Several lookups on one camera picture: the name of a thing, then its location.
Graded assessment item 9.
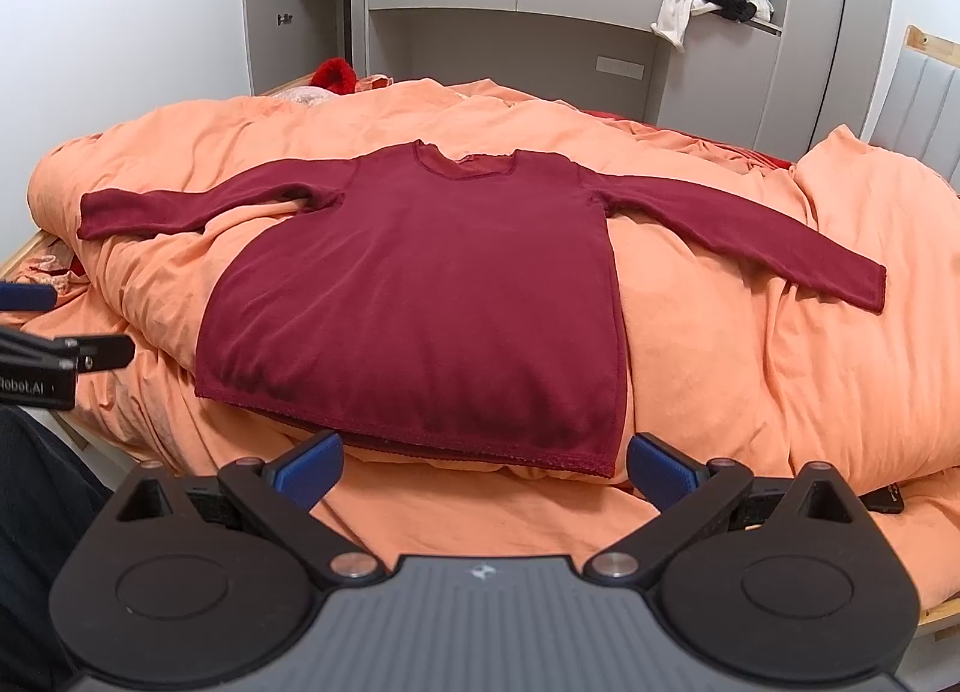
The dark red long-sleeve shirt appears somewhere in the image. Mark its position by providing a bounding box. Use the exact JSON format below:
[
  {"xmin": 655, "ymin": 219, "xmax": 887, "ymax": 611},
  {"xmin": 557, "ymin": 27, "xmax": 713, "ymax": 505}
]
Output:
[{"xmin": 78, "ymin": 141, "xmax": 887, "ymax": 477}]

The black phone on bed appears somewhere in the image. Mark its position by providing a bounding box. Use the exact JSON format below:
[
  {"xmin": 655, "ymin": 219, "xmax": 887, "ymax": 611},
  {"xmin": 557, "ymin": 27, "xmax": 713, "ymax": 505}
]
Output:
[{"xmin": 859, "ymin": 484, "xmax": 905, "ymax": 515}]

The floral pink pillow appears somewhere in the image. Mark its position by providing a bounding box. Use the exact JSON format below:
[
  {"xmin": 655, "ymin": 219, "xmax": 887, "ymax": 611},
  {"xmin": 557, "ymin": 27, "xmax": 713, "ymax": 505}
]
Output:
[{"xmin": 272, "ymin": 84, "xmax": 337, "ymax": 105}]

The bright red plush item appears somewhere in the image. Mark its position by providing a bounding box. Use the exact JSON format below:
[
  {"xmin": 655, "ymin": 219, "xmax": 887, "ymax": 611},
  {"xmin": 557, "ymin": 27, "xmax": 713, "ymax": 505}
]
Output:
[{"xmin": 309, "ymin": 56, "xmax": 358, "ymax": 95}]

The grey window ledge desk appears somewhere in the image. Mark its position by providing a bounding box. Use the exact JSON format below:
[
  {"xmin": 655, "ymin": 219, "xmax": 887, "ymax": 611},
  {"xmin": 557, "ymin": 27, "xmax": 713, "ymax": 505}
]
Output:
[{"xmin": 352, "ymin": 0, "xmax": 779, "ymax": 146}]

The grey padded headboard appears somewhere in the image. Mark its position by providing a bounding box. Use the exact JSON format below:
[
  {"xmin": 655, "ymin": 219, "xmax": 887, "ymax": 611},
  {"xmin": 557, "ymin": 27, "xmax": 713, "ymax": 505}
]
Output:
[{"xmin": 871, "ymin": 26, "xmax": 960, "ymax": 191}]

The white garment on ledge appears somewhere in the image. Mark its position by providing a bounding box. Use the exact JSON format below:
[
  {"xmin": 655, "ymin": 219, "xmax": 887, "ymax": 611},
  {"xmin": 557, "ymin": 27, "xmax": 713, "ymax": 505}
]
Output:
[{"xmin": 651, "ymin": 0, "xmax": 775, "ymax": 52}]

